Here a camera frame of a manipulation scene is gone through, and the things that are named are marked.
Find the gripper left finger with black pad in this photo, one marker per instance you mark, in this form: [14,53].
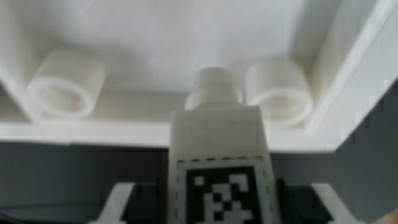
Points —
[133,204]

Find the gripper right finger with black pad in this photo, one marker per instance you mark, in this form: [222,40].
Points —
[311,205]

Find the white leg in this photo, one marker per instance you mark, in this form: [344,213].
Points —
[220,186]

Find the white square tabletop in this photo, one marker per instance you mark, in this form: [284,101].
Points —
[113,61]

